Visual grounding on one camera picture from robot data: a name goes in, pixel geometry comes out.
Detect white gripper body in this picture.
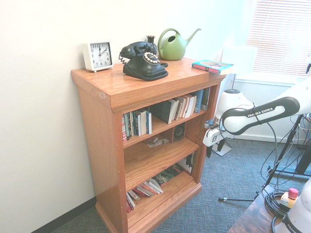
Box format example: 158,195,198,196
203,127,228,148

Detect teal and orange paperback book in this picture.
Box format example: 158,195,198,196
191,60,234,76

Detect white book with black print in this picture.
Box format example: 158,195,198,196
176,152,196,175

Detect small wooden speaker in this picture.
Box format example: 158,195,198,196
173,122,187,143

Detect white paperback book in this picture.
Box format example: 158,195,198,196
181,94,198,119

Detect tall blue book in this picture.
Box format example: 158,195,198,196
189,89,204,114

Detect tall dark green book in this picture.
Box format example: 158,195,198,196
201,86,211,110

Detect beige paperback book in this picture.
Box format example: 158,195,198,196
173,96,187,121

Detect large dark green book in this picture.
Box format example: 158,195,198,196
152,166,185,186

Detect loose paper cards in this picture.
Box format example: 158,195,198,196
145,136,171,148

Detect thick black book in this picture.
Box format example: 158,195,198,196
147,99,180,124

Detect white leaning paperback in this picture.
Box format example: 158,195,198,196
143,178,164,195

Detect blue spine thin book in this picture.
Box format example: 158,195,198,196
145,110,153,135

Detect white cover book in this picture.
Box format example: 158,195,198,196
139,109,148,136

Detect red leaning paperback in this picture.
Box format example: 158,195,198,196
133,184,155,198

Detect blue and white spine book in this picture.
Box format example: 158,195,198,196
133,110,142,137

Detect floor lamp with white shade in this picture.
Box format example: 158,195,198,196
211,46,258,156

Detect dark spine book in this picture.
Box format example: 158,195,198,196
126,111,134,139

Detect wooden bookshelf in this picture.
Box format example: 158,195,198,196
70,57,228,233

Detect red emergency stop button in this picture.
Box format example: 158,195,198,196
279,188,299,209

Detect red and white spine book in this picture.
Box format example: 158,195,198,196
121,113,128,142

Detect red paperback book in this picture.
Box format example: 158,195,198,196
125,194,136,214

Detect green watering can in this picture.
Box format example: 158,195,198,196
157,28,202,61

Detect black rotary telephone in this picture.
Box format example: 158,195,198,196
118,41,169,82

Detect small dark vase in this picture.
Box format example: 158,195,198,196
146,35,157,53

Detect window blinds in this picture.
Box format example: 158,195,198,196
245,0,311,78

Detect white square alarm clock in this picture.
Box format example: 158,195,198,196
82,40,115,73

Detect black camera tripod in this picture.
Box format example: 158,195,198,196
218,114,311,202

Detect coiled black cable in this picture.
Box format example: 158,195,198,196
264,189,290,216

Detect black desk frame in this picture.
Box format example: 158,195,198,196
274,145,311,177

